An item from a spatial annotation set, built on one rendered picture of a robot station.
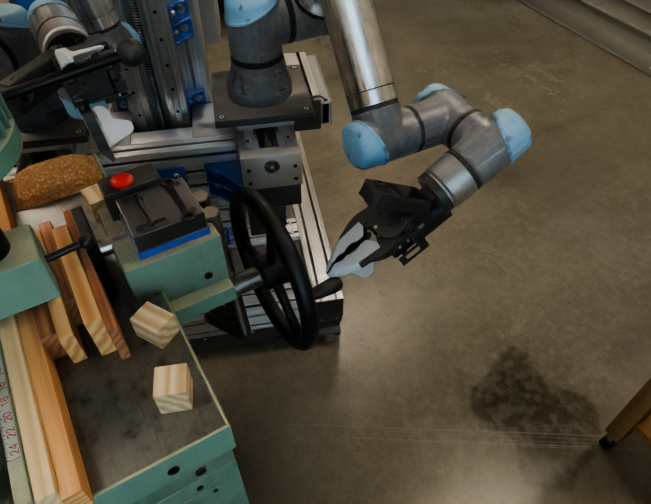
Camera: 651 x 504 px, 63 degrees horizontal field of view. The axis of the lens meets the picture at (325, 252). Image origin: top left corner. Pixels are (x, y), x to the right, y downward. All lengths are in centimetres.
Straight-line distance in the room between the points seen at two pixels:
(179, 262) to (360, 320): 115
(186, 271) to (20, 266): 21
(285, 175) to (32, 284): 67
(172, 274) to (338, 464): 96
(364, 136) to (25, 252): 46
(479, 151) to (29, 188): 70
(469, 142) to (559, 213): 157
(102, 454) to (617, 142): 261
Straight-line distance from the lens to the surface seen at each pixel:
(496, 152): 82
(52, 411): 67
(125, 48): 75
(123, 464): 66
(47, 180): 98
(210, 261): 77
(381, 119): 81
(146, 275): 75
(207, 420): 65
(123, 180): 76
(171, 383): 64
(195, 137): 135
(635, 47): 361
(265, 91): 124
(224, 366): 175
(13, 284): 70
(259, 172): 121
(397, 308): 186
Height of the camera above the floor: 148
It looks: 47 degrees down
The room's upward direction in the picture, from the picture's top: straight up
